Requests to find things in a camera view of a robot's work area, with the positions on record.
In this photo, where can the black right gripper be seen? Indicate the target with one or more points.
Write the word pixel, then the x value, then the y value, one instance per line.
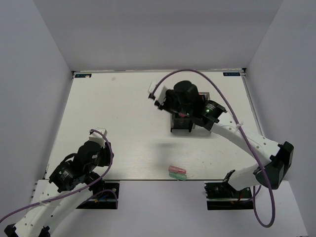
pixel 169 93

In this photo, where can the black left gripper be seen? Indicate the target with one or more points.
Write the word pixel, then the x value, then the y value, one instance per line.
pixel 106 154

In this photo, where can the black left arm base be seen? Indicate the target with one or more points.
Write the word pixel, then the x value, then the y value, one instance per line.
pixel 105 197

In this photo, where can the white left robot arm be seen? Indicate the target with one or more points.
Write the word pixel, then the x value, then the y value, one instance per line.
pixel 71 184

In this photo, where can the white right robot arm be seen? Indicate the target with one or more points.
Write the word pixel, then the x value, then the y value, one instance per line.
pixel 275 159

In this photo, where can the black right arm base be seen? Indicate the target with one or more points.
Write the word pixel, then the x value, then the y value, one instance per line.
pixel 222 196

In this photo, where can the white slotted organizer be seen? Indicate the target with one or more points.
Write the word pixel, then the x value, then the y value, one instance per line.
pixel 205 95

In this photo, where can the black slotted organizer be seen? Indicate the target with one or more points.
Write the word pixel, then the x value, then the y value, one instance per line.
pixel 178 122

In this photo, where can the right blue table label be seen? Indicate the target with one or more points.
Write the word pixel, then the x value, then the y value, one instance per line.
pixel 231 74

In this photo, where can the blue table label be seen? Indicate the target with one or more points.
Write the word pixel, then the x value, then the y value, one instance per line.
pixel 83 75
pixel 231 74

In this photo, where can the pink translucent eraser case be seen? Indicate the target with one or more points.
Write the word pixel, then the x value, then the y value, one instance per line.
pixel 175 169

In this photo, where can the green translucent eraser case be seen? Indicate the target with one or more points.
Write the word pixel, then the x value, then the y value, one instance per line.
pixel 178 176

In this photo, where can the left blue table label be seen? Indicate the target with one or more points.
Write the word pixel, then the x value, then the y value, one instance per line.
pixel 83 75

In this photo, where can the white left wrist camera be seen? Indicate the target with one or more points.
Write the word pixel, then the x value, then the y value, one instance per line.
pixel 98 136

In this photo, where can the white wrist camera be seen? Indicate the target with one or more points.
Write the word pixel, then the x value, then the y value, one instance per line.
pixel 98 136
pixel 158 92

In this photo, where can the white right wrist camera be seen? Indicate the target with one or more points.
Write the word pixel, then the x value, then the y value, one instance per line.
pixel 158 92

